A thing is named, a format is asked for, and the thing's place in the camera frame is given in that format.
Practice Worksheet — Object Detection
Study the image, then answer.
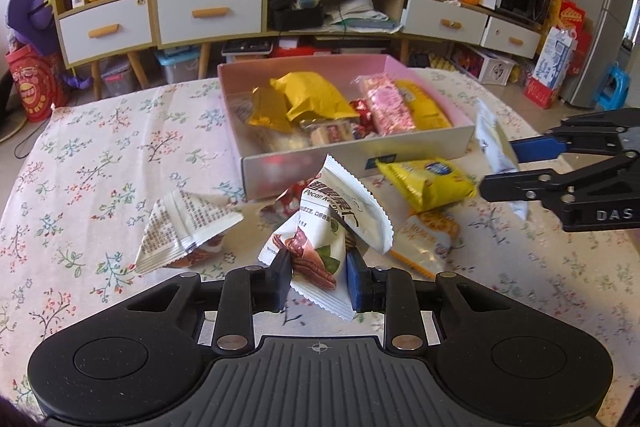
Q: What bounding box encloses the white orange snack packet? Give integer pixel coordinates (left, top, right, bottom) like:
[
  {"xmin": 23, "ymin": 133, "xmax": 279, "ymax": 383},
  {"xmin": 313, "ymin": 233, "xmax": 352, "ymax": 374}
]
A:
[{"xmin": 390, "ymin": 210, "xmax": 460, "ymax": 279}]

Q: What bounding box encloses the white text snack packet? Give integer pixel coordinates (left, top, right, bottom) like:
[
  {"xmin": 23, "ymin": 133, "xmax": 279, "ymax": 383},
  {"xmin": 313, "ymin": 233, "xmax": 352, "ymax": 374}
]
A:
[{"xmin": 134, "ymin": 190, "xmax": 244, "ymax": 275}]

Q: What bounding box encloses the white pecan snack packet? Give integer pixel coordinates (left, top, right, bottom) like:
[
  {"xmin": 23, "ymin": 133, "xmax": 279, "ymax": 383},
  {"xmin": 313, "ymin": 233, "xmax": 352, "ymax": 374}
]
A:
[{"xmin": 258, "ymin": 156, "xmax": 394, "ymax": 321}]

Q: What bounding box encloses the red small snack packet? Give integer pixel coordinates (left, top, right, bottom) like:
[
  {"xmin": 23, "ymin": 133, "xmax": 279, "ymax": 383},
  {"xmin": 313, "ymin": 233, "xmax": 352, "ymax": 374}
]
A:
[{"xmin": 259, "ymin": 178, "xmax": 312, "ymax": 228}]

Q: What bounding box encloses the yellow blue-label snack packet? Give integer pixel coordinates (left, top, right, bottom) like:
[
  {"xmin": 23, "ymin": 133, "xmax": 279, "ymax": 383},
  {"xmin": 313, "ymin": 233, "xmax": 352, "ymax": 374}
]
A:
[{"xmin": 376, "ymin": 158, "xmax": 476, "ymax": 212}]

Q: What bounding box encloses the clear biscuit bar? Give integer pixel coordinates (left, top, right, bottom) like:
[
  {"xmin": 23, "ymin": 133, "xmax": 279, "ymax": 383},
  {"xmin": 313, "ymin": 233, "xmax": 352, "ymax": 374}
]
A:
[{"xmin": 258, "ymin": 129, "xmax": 311, "ymax": 153}]

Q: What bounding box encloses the yellow cake snack packet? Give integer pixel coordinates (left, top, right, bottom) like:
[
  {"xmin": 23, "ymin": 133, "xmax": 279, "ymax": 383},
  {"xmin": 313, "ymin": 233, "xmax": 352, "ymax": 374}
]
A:
[{"xmin": 395, "ymin": 79, "xmax": 451, "ymax": 131}]

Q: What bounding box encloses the red white candy packet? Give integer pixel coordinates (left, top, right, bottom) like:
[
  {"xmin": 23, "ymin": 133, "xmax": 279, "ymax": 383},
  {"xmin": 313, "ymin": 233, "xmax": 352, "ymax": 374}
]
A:
[{"xmin": 349, "ymin": 98, "xmax": 378, "ymax": 140}]

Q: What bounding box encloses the orange brown snack packet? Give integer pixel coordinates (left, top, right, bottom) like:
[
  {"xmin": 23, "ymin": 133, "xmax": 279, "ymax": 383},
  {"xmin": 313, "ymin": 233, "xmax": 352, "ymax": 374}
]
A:
[{"xmin": 309, "ymin": 121, "xmax": 355, "ymax": 146}]

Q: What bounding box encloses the pink nougat snack packet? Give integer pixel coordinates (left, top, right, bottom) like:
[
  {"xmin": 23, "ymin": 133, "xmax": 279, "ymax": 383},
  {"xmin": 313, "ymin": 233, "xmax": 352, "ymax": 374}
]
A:
[{"xmin": 355, "ymin": 74, "xmax": 416, "ymax": 136}]

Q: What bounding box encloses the gold yellow snack packet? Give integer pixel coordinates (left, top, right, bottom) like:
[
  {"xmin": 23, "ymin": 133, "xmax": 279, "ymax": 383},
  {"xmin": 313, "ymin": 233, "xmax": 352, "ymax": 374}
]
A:
[{"xmin": 247, "ymin": 87, "xmax": 293, "ymax": 133}]

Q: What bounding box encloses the large yellow snack bag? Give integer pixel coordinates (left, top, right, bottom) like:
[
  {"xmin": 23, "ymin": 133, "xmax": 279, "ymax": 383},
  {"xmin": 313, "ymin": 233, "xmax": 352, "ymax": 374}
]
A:
[{"xmin": 270, "ymin": 72, "xmax": 358, "ymax": 122}]

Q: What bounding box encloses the blue plastic stool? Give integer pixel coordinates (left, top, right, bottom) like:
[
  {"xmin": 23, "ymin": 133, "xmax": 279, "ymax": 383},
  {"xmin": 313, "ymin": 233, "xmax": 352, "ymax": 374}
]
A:
[{"xmin": 594, "ymin": 63, "xmax": 630, "ymax": 112}]

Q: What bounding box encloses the blue white milk carton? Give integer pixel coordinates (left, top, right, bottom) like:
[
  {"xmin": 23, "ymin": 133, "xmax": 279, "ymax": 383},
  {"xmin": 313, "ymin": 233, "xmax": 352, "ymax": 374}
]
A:
[{"xmin": 525, "ymin": 27, "xmax": 577, "ymax": 109}]

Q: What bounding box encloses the pink cardboard box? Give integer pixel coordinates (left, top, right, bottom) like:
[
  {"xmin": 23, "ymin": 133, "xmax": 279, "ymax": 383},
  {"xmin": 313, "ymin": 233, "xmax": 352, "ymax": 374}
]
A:
[{"xmin": 218, "ymin": 54, "xmax": 474, "ymax": 199}]

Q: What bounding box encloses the floral tablecloth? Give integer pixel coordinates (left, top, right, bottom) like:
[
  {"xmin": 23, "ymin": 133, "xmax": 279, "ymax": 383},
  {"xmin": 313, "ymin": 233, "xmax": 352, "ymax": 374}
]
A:
[{"xmin": 1, "ymin": 79, "xmax": 639, "ymax": 426}]

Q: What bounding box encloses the blue lid plastic bin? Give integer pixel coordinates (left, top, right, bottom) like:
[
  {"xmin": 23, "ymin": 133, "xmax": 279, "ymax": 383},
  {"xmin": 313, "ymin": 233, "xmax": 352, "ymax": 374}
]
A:
[{"xmin": 154, "ymin": 46, "xmax": 201, "ymax": 84}]

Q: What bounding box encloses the red cardboard box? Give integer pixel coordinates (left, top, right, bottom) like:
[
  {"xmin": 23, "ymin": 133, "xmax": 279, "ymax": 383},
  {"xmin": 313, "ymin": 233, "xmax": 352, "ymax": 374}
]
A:
[{"xmin": 270, "ymin": 46, "xmax": 332, "ymax": 58}]

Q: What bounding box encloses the black storage bag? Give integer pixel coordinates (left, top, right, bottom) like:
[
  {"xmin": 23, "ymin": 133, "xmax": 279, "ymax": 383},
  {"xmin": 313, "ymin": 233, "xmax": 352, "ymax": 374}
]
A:
[{"xmin": 268, "ymin": 0, "xmax": 324, "ymax": 32}]

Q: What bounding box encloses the red patterned gift bag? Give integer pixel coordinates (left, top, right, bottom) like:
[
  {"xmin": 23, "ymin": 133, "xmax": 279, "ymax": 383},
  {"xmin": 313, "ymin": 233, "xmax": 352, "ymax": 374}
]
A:
[{"xmin": 6, "ymin": 44, "xmax": 70, "ymax": 122}]

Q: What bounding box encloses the wooden white drawer cabinet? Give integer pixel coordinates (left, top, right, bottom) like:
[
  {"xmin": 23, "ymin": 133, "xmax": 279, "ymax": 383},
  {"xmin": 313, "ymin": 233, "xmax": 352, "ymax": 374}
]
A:
[{"xmin": 52, "ymin": 0, "xmax": 540, "ymax": 96}]

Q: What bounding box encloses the purple plush toy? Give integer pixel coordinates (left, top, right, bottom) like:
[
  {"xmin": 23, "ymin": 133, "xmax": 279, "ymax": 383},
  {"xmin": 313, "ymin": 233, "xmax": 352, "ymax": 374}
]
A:
[{"xmin": 6, "ymin": 0, "xmax": 92, "ymax": 90}]

